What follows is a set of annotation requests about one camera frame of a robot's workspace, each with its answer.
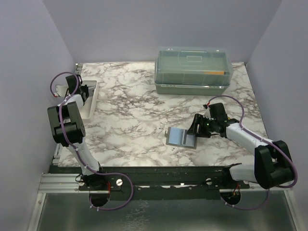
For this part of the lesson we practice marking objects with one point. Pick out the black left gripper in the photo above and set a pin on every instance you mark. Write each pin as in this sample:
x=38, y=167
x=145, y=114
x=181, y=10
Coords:
x=84, y=89

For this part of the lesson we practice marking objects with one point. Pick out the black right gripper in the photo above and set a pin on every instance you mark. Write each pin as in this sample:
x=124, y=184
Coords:
x=198, y=119

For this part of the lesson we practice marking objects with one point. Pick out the grey leather card holder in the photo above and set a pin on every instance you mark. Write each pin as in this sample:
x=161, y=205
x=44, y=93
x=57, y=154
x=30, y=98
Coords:
x=178, y=137

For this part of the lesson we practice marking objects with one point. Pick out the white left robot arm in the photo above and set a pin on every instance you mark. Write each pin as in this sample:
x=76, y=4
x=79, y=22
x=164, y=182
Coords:
x=67, y=126

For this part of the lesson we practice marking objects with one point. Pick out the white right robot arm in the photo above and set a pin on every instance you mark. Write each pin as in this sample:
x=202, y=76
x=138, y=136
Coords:
x=272, y=162

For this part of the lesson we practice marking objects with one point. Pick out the white plastic card tray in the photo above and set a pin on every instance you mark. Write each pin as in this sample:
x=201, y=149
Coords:
x=86, y=109

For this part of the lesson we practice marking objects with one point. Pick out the clear lidded storage box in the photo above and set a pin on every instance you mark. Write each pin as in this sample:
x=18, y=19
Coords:
x=192, y=71

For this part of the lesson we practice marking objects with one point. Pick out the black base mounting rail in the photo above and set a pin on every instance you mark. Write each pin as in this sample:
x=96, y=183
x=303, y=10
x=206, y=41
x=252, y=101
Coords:
x=156, y=183

